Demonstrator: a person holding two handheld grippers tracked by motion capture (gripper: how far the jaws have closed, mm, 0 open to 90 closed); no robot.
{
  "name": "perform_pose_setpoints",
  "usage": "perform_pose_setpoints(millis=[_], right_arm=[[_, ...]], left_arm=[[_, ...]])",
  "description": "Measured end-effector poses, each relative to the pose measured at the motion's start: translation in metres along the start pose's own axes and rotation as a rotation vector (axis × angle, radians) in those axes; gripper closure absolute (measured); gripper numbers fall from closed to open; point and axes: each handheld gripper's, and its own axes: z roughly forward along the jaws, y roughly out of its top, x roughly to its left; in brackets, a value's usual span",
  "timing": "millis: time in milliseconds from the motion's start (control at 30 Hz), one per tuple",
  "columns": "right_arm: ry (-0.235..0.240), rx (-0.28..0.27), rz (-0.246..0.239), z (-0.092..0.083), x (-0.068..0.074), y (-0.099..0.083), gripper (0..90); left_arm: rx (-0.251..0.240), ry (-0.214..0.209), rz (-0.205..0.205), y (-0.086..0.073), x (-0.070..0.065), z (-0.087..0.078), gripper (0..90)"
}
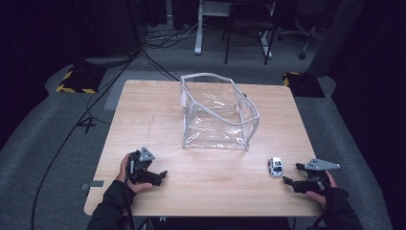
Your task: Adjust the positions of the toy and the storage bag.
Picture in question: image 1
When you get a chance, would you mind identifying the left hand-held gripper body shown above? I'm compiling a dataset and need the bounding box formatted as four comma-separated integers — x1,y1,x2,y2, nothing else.
126,146,157,185

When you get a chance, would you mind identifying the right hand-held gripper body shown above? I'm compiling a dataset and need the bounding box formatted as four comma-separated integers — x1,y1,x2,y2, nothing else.
300,157,341,195

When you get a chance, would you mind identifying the white toy car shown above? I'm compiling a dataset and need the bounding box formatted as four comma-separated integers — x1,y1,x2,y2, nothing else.
267,156,284,178

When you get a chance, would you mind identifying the transparent plastic bag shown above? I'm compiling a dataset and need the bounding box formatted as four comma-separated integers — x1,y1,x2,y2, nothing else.
179,72,260,152

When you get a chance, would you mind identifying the person's left hand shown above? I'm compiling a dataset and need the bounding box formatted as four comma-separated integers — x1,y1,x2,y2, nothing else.
116,152,154,195

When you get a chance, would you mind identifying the person's right hand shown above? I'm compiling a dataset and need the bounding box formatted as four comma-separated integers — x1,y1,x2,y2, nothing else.
304,170,339,209

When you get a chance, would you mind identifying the grey tape strip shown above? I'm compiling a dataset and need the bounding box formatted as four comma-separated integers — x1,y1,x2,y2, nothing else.
80,179,105,192

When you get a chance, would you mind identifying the black tape cross mark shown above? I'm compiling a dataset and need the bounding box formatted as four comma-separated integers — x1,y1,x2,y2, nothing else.
76,116,97,135

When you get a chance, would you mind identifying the black yellow striped stand base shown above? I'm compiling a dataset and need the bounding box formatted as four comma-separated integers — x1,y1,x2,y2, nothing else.
282,71,326,99
55,64,107,95

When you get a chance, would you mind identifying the grey flat stand foot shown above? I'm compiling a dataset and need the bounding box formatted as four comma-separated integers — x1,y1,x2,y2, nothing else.
83,55,139,67

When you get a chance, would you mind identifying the white desk leg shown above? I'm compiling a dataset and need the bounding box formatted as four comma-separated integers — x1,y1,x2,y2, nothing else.
259,30,274,60
193,0,206,57

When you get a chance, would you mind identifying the office chair wheel base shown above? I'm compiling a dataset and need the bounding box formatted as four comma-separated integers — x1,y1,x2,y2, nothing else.
277,17,324,61

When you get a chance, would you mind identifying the grey curtain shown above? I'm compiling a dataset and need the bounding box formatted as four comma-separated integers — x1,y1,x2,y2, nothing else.
306,0,367,78

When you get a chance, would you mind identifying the long black floor cable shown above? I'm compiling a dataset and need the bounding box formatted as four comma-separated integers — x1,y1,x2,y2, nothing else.
30,47,143,230

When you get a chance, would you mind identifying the thin black floor cable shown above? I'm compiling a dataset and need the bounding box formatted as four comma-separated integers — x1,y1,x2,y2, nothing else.
139,47,180,82

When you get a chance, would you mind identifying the bundle of floor cables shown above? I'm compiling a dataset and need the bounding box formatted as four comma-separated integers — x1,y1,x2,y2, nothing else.
143,18,199,50

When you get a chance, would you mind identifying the black metal chair frame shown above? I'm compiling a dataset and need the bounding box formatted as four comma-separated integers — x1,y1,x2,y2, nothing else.
221,0,278,66

